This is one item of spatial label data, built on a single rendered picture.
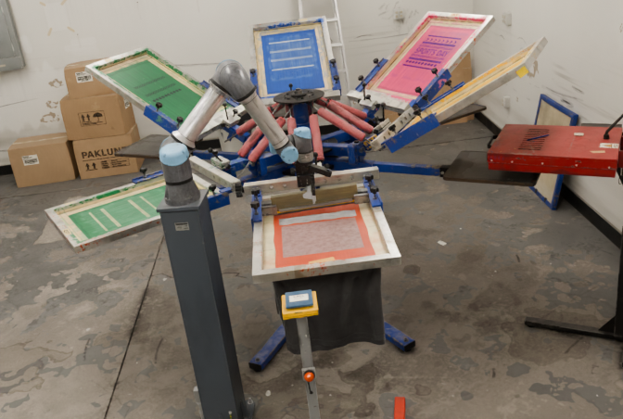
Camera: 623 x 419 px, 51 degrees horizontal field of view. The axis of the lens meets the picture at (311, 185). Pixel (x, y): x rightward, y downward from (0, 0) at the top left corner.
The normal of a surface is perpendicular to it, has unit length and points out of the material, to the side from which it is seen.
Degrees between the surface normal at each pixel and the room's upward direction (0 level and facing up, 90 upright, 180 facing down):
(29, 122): 90
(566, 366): 0
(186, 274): 90
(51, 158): 90
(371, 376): 0
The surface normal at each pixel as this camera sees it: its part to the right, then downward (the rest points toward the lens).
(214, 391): -0.07, 0.38
